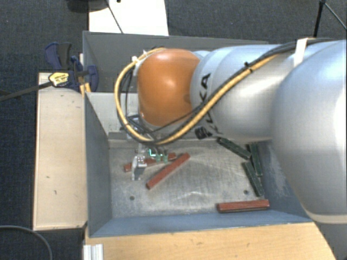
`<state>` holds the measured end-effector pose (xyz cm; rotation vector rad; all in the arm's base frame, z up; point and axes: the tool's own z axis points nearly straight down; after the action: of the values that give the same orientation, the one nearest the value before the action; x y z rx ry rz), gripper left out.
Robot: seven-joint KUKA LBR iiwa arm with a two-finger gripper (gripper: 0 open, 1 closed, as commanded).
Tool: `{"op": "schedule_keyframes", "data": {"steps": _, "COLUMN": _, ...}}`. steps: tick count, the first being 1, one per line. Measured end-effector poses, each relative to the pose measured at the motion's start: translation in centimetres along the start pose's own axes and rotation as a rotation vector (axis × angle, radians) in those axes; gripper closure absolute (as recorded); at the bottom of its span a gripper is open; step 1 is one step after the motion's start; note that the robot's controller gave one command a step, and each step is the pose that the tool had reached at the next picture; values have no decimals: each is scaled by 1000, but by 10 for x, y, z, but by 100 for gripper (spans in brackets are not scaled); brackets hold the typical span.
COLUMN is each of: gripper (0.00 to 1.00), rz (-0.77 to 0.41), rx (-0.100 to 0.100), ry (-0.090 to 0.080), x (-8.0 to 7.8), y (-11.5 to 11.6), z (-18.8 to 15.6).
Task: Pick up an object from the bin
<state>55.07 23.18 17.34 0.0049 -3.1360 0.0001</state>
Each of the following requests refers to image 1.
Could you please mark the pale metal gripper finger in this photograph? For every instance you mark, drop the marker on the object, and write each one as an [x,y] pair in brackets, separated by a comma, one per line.
[134,169]
[141,162]

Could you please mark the red-brown flat block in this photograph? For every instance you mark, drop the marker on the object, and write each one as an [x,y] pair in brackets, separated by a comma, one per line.
[242,206]
[168,171]
[128,167]

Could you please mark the grey metal bin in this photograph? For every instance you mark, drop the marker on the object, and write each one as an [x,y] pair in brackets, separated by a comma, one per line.
[189,177]

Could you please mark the pale wood flat board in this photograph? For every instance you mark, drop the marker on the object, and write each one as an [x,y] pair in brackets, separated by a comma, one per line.
[61,156]

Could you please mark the dark green flat block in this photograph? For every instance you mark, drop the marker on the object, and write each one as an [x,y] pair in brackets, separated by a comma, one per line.
[256,158]
[234,148]
[254,179]

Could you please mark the black cylinder on white bracket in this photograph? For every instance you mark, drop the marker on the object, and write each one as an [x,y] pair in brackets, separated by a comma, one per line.
[202,133]

